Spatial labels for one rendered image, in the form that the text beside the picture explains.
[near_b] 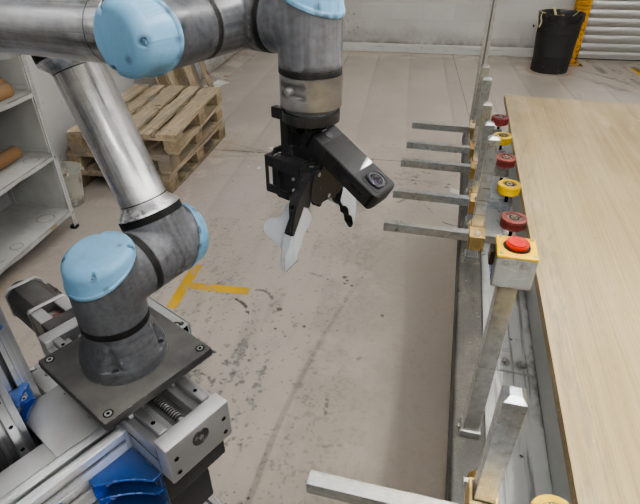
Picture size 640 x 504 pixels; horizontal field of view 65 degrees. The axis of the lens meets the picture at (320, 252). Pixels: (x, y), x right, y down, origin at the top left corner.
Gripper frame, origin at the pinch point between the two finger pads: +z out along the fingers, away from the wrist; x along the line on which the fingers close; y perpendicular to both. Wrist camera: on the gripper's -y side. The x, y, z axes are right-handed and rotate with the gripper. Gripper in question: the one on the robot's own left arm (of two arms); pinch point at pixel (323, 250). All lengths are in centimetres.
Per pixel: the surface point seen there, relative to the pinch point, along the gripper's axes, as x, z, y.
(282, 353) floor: -75, 132, 83
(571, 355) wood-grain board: -51, 42, -30
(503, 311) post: -32.6, 23.3, -18.1
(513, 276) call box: -30.9, 13.8, -18.6
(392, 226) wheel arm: -85, 49, 37
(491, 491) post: -9, 42, -29
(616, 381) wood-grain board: -49, 42, -40
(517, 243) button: -33.3, 8.5, -17.3
